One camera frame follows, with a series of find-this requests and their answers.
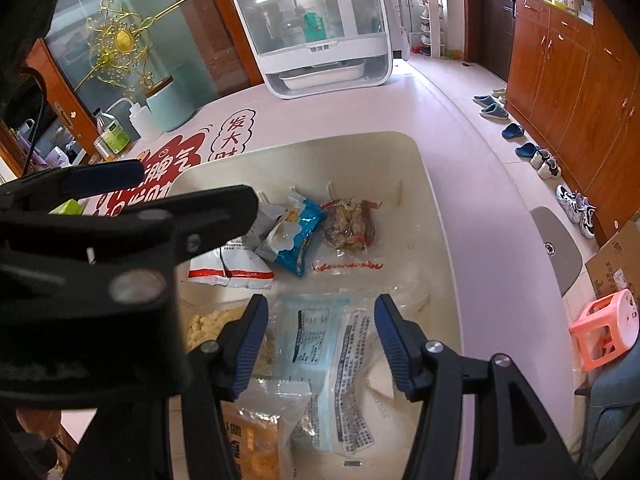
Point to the grey chair seat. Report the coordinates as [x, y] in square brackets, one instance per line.
[557, 255]

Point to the white red-edged snack packet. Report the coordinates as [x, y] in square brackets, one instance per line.
[235, 266]

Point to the gold-ornamented glass sliding door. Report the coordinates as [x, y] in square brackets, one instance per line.
[165, 20]

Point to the white countertop storage cabinet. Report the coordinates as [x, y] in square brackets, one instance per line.
[325, 77]

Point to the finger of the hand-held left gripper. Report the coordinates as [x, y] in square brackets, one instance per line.
[107, 173]
[200, 217]

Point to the row of shoes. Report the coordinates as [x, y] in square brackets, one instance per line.
[545, 165]

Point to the white plastic bin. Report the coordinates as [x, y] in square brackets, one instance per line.
[430, 240]

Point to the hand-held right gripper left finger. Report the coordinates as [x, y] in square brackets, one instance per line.
[250, 350]

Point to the green-labelled glass bottle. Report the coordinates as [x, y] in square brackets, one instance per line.
[114, 139]

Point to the white teal-labelled bottle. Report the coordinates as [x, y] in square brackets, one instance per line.
[309, 0]

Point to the teal canister with brown lid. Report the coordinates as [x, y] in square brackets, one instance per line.
[169, 105]

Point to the puffed corn packet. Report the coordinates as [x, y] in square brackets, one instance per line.
[210, 327]

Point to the pink plastic stool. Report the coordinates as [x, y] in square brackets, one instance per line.
[605, 325]

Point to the cardboard box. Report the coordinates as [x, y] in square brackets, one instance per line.
[617, 265]

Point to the orange cracker packet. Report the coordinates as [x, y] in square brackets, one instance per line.
[260, 440]

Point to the red-brown candy packet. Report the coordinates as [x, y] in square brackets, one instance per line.
[350, 227]

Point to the small blue snack packet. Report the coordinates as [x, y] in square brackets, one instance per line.
[300, 240]

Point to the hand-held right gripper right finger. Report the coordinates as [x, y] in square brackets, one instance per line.
[395, 345]

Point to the light blue large packet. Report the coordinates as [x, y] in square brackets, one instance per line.
[325, 350]

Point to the white shoe rack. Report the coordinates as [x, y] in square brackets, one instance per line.
[430, 15]

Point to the blue-grey chair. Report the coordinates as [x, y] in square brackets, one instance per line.
[612, 425]

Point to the wooden wall cabinet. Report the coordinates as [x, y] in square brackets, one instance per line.
[575, 100]

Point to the green tissue box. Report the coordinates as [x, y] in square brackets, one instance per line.
[67, 208]

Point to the dark entry door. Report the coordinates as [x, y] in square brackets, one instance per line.
[500, 10]

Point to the translucent squeeze bottle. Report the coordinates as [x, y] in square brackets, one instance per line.
[145, 122]

